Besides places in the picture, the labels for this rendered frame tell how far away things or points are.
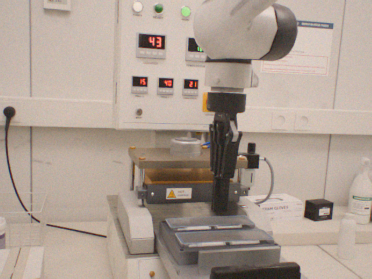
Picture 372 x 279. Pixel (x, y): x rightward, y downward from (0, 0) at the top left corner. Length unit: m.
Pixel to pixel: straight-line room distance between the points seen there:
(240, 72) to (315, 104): 1.07
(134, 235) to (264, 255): 0.28
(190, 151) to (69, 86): 0.68
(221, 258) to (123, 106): 0.57
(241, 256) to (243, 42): 0.36
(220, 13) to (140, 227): 0.48
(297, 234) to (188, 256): 0.81
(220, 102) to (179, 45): 0.44
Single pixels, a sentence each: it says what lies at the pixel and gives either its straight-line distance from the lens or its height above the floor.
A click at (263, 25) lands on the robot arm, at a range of 0.68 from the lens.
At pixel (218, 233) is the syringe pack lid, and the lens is 0.83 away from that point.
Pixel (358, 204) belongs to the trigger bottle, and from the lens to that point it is 1.71.
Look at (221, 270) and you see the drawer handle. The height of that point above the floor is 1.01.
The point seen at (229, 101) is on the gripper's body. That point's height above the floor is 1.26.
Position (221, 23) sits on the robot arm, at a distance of 0.64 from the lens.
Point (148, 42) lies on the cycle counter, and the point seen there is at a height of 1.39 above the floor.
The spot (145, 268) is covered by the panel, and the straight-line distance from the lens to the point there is 0.91.
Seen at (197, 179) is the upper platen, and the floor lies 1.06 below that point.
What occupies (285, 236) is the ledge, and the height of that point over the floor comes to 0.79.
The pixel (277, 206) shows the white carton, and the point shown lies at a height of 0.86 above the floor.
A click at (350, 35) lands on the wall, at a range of 1.90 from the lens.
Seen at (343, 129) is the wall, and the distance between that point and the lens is 1.84.
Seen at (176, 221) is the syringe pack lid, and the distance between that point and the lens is 0.88.
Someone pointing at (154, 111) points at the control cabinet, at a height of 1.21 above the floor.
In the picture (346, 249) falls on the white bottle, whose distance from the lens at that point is 1.48.
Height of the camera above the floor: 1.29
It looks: 9 degrees down
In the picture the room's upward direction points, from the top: 3 degrees clockwise
